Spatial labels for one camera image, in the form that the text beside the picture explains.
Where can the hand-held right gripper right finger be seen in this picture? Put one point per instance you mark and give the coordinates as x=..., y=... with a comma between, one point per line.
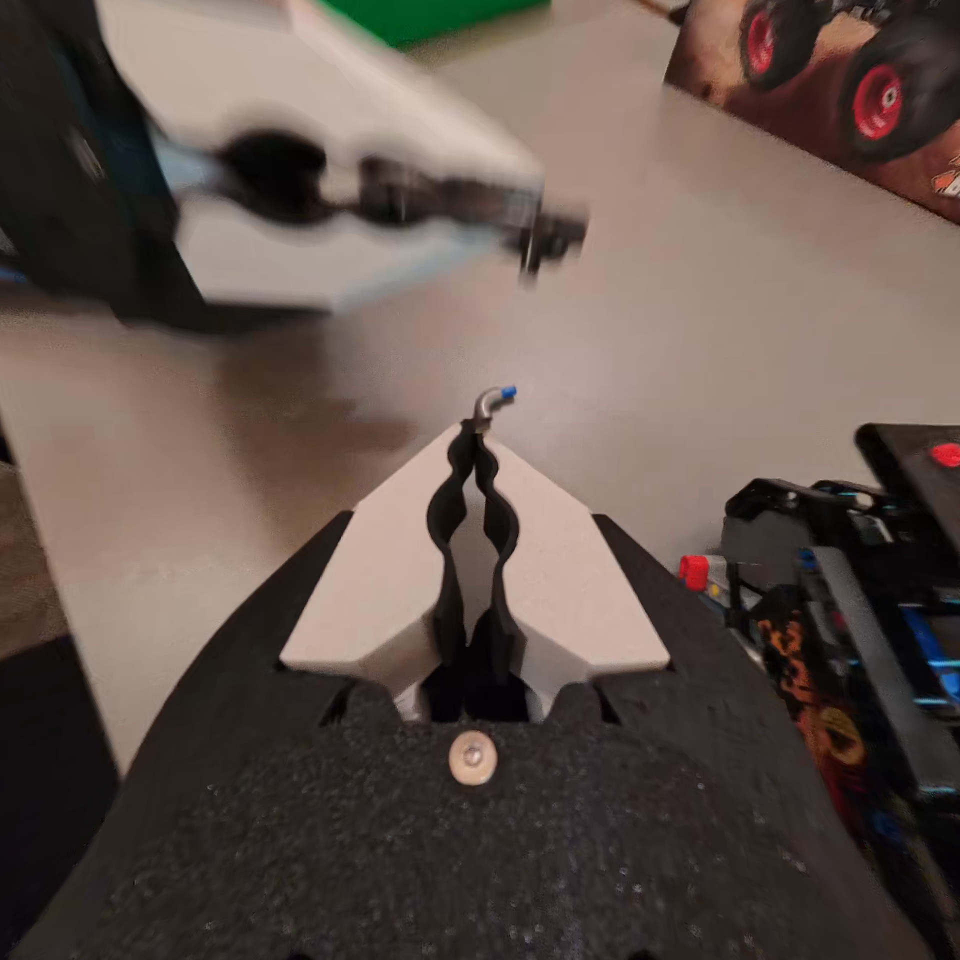
x=577, y=592

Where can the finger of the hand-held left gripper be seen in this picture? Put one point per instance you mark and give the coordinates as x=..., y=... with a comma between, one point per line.
x=300, y=75
x=300, y=262

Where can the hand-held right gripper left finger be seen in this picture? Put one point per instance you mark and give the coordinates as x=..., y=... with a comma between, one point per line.
x=375, y=592

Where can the grey bent lego connector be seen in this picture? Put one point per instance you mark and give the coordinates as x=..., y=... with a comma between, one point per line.
x=486, y=411

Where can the black lego piece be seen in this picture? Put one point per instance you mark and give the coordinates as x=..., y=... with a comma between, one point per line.
x=551, y=232

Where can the lego truck with flame panels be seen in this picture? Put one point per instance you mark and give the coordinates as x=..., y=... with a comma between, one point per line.
x=862, y=637

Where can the lego box with truck picture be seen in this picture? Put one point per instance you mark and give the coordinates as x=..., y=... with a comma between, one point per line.
x=900, y=97

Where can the green board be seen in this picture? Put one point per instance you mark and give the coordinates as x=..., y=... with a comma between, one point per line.
x=420, y=19

